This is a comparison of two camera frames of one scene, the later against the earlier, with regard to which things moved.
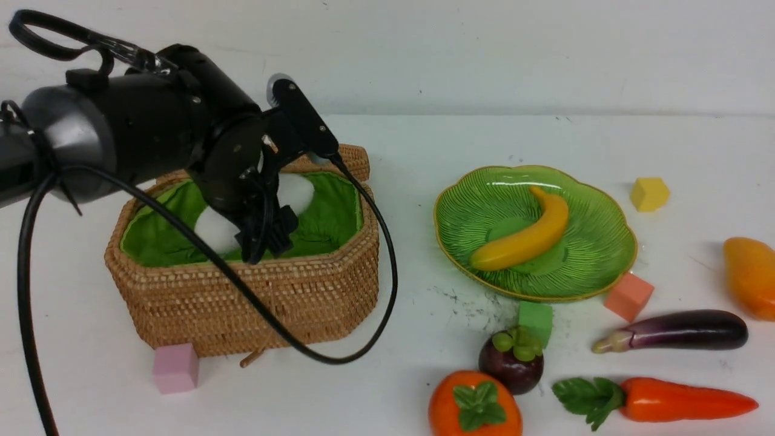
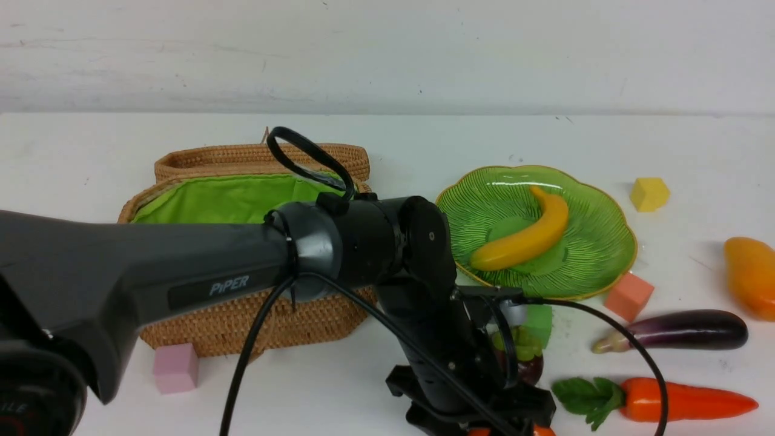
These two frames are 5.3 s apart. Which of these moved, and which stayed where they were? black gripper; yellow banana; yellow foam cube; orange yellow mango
Moved: black gripper
Stayed: orange yellow mango; yellow banana; yellow foam cube
